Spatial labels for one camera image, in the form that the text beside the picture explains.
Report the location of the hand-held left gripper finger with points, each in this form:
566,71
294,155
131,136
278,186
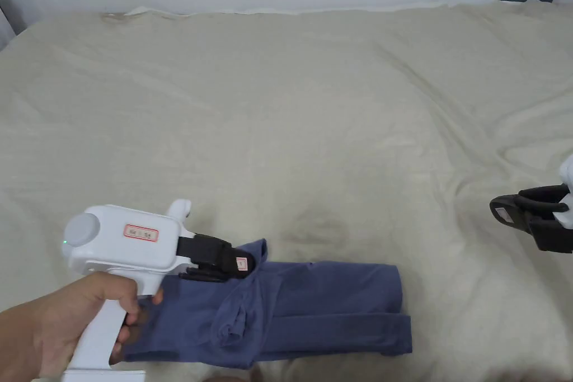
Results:
224,253
201,275

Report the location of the bed with beige sheet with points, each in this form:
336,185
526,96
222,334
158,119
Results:
286,122

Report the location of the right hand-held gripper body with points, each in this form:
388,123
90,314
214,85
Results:
567,185

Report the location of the person's left forearm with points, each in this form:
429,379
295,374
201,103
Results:
11,350

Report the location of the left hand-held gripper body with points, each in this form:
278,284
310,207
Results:
121,247

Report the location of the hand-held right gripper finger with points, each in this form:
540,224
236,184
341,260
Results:
515,207
550,234

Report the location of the dark blue shirt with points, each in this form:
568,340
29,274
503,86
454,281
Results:
291,306

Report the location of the person's left hand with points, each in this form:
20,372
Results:
67,324

